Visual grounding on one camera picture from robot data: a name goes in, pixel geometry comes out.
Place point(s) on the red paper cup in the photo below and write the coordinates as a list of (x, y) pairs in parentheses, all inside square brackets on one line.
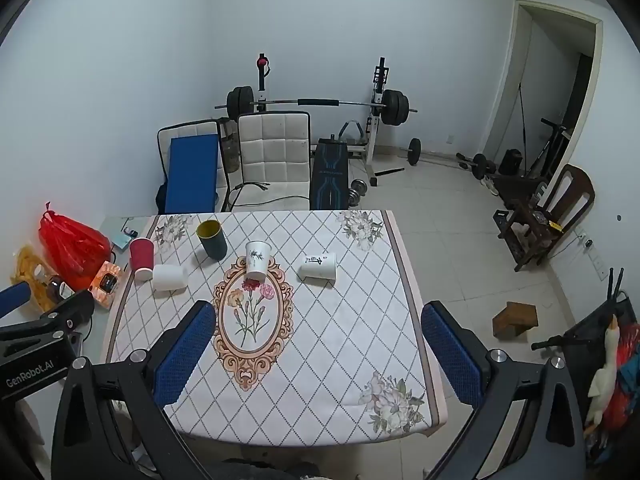
[(141, 259)]

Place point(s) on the white cup with bamboo print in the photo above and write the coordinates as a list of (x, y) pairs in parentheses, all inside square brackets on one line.
[(257, 260)]

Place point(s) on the black router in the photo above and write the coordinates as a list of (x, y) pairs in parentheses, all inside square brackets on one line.
[(616, 285)]

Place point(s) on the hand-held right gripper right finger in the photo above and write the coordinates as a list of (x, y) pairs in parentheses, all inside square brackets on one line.
[(452, 357)]

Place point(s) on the plain white cup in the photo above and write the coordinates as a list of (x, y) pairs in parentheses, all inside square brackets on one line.
[(169, 278)]

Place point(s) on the black cart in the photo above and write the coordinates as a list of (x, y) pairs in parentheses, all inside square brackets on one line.
[(585, 332)]

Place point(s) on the white duck toy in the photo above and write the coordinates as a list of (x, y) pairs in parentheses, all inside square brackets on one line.
[(602, 380)]

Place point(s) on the yellow plastic bag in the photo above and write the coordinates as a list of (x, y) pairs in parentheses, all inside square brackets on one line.
[(27, 270)]

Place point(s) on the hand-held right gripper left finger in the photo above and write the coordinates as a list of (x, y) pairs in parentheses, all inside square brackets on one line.
[(184, 357)]

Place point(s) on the black kick scooter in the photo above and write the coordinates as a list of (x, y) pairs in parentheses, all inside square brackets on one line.
[(550, 145)]

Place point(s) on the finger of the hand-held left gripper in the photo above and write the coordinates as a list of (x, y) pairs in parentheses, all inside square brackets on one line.
[(70, 310), (12, 297)]

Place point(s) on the orange tissue packet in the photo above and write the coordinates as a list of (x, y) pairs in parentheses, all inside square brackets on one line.
[(106, 284)]

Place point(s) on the chrome dumbbell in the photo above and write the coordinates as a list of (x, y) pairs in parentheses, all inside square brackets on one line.
[(359, 192)]

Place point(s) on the teal notebook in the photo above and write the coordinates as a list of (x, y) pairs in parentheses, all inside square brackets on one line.
[(117, 239)]

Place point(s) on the barbell with black plates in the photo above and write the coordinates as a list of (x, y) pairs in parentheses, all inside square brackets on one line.
[(395, 106)]

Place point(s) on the small barbell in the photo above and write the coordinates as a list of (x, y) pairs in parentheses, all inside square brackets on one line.
[(414, 151)]

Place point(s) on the white barbell rack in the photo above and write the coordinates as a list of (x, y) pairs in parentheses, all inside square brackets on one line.
[(375, 125)]

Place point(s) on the white cup with black print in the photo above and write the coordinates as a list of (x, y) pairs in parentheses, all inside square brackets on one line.
[(318, 266)]

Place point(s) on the wooden block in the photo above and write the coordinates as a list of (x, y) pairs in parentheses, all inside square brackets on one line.
[(515, 319)]

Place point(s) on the red plastic bag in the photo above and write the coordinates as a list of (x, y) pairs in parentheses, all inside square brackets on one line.
[(72, 245)]

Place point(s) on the white padded chair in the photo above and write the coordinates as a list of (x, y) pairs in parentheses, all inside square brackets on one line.
[(225, 160), (272, 157)]

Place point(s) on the black bag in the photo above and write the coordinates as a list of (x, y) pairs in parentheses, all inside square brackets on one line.
[(510, 161)]

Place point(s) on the dark wooden chair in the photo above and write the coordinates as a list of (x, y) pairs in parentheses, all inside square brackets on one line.
[(530, 220)]

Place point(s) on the white door frame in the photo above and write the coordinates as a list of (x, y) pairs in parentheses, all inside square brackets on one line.
[(505, 80)]

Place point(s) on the black dumbbell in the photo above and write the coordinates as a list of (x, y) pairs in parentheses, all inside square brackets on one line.
[(481, 164)]

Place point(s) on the brown glass bottle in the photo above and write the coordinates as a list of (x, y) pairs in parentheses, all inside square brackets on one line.
[(59, 290)]

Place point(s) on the floral diamond pattern tablecloth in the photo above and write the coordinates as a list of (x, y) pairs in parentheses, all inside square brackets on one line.
[(325, 340)]

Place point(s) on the white power strip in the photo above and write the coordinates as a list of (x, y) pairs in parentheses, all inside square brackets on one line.
[(595, 255)]

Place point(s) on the dark green cup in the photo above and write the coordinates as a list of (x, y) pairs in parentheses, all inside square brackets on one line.
[(213, 242)]

